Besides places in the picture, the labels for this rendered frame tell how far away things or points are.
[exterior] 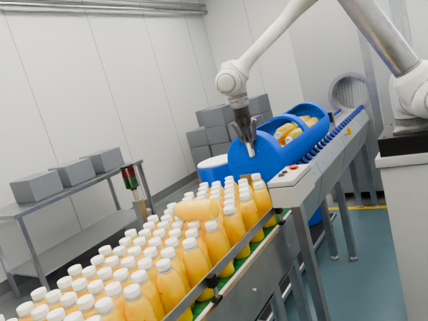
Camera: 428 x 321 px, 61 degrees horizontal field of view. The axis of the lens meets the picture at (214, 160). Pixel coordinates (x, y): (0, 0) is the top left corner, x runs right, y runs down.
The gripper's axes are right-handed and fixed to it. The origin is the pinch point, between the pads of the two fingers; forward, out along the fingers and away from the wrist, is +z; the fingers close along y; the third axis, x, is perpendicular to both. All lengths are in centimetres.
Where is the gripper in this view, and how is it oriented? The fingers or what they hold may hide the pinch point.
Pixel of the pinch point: (250, 149)
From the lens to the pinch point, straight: 172.2
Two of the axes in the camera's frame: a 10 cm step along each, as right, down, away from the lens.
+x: 5.2, -3.0, 8.0
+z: 2.6, 9.5, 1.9
